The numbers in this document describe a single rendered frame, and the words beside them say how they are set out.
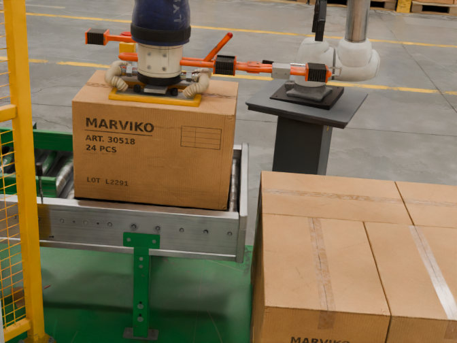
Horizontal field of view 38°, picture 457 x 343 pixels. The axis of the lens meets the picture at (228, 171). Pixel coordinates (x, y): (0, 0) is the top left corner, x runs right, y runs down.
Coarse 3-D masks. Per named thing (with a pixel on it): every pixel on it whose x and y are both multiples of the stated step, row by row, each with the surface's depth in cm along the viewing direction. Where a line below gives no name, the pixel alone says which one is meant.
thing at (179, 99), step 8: (128, 88) 254; (136, 88) 250; (176, 88) 250; (112, 96) 248; (120, 96) 248; (128, 96) 248; (136, 96) 248; (144, 96) 249; (152, 96) 249; (160, 96) 249; (168, 96) 250; (176, 96) 250; (184, 96) 251; (200, 96) 254; (168, 104) 248; (176, 104) 248; (184, 104) 248; (192, 104) 248
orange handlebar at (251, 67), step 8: (112, 40) 279; (120, 40) 279; (128, 40) 279; (120, 56) 254; (128, 56) 253; (136, 56) 253; (184, 64) 253; (192, 64) 253; (200, 64) 253; (208, 64) 253; (240, 64) 256; (248, 64) 253; (256, 64) 254; (264, 64) 256; (248, 72) 253; (256, 72) 253; (264, 72) 253; (296, 72) 252; (304, 72) 252; (328, 72) 253
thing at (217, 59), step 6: (216, 54) 257; (216, 60) 254; (222, 60) 255; (228, 60) 255; (234, 60) 252; (216, 66) 252; (222, 66) 252; (228, 66) 251; (234, 66) 251; (216, 72) 252; (222, 72) 252; (228, 72) 252; (234, 72) 252
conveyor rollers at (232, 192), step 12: (12, 156) 294; (36, 156) 297; (48, 156) 296; (60, 156) 302; (72, 156) 297; (0, 168) 281; (48, 168) 286; (72, 168) 289; (60, 180) 275; (60, 192) 270; (72, 192) 266; (228, 192) 277; (144, 204) 263; (228, 204) 266
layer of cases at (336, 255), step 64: (320, 192) 283; (384, 192) 287; (448, 192) 292; (256, 256) 279; (320, 256) 237; (384, 256) 240; (448, 256) 243; (256, 320) 244; (320, 320) 210; (384, 320) 209; (448, 320) 209
